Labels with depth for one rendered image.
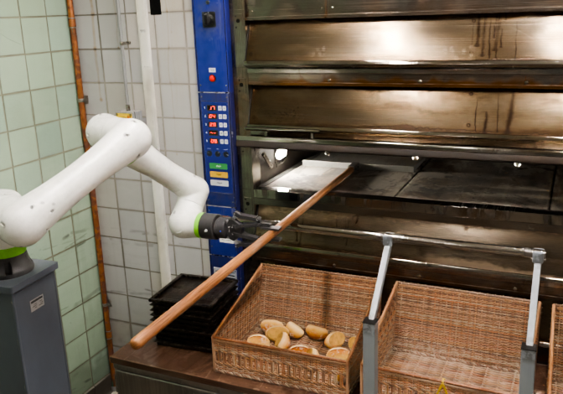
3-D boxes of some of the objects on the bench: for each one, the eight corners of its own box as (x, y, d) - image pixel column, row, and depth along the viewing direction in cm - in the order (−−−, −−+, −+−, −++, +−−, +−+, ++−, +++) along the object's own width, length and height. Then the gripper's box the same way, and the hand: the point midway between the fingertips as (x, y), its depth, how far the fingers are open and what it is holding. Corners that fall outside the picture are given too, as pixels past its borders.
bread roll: (349, 342, 266) (342, 327, 267) (332, 350, 259) (324, 335, 261) (341, 345, 270) (334, 331, 271) (324, 355, 263) (317, 339, 265)
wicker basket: (394, 339, 272) (395, 278, 264) (539, 365, 248) (544, 299, 241) (357, 403, 229) (356, 332, 222) (527, 442, 206) (533, 364, 199)
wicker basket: (263, 318, 295) (260, 261, 288) (384, 338, 273) (384, 277, 266) (210, 372, 252) (205, 307, 245) (349, 401, 230) (348, 331, 223)
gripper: (222, 202, 231) (284, 208, 222) (224, 245, 235) (285, 252, 226) (212, 208, 224) (275, 215, 215) (214, 251, 228) (276, 260, 219)
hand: (271, 233), depth 222 cm, fingers closed on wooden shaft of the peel, 3 cm apart
